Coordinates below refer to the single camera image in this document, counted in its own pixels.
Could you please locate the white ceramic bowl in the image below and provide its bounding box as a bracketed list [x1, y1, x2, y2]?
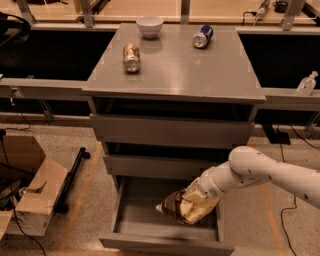
[136, 16, 163, 38]

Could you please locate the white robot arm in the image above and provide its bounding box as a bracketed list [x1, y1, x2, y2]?
[179, 146, 320, 224]

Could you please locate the brown drink can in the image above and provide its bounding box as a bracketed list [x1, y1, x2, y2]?
[123, 43, 140, 73]

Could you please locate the black table foot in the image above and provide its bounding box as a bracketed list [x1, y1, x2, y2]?
[262, 124, 291, 145]

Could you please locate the grey drawer cabinet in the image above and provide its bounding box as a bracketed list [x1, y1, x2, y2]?
[82, 23, 265, 184]

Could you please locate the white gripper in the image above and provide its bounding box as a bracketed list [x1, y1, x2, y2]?
[181, 167, 223, 225]

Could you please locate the black metal bar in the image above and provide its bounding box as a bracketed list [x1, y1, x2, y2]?
[54, 147, 91, 214]

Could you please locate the black floor cable right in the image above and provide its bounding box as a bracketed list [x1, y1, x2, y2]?
[277, 125, 298, 256]

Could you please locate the open cardboard box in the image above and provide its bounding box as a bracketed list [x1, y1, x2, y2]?
[0, 135, 68, 239]

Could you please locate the grey middle drawer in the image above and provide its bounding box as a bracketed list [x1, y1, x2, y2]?
[104, 154, 224, 180]

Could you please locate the open grey bottom drawer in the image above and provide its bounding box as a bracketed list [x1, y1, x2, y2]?
[100, 177, 234, 256]

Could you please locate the black office chair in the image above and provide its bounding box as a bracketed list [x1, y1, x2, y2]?
[0, 12, 31, 47]

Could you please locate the blue drink can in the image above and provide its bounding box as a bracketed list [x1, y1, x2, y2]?
[193, 25, 213, 49]

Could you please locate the clear sanitizer bottle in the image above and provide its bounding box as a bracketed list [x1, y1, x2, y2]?
[297, 71, 318, 96]

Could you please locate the brown chip bag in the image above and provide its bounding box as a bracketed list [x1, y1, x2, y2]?
[156, 189, 193, 224]

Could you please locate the grey top drawer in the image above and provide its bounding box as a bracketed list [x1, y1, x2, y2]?
[90, 114, 253, 149]

